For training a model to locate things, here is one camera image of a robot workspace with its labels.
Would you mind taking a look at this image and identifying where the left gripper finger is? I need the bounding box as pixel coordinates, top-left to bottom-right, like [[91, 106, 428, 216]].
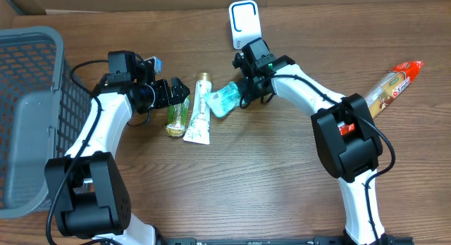
[[171, 77, 189, 94], [171, 86, 190, 106]]

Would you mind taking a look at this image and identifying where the green tea drink pouch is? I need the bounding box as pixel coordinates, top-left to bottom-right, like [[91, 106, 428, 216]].
[[166, 96, 190, 137]]

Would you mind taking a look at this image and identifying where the teal snack packet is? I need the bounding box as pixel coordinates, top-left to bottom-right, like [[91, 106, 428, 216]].
[[204, 82, 242, 118]]

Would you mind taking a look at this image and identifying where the white tube gold cap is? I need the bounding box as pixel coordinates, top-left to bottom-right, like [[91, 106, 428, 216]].
[[183, 73, 212, 145]]

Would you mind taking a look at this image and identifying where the orange noodle packet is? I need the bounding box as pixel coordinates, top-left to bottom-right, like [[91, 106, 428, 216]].
[[338, 60, 424, 136]]

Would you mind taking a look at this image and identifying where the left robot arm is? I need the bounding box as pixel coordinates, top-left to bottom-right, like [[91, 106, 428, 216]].
[[44, 51, 190, 244]]

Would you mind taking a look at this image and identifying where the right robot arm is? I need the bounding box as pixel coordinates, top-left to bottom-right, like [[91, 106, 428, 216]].
[[233, 38, 395, 244]]

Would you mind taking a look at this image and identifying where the white barcode scanner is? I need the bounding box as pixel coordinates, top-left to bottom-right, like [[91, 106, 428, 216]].
[[228, 0, 262, 50]]

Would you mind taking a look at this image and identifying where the grey plastic basket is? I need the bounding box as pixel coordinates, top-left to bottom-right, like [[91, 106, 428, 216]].
[[1, 26, 91, 219]]

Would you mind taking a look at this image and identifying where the cardboard box edge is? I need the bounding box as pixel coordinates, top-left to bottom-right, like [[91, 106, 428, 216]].
[[0, 0, 451, 16]]

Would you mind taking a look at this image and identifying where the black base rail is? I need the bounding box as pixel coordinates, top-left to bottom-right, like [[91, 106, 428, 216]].
[[158, 235, 415, 245]]

